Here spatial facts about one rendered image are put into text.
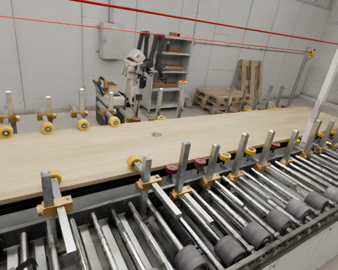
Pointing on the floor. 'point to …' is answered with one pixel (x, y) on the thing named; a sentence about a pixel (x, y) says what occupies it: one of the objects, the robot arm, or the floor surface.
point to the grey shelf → (185, 58)
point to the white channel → (326, 86)
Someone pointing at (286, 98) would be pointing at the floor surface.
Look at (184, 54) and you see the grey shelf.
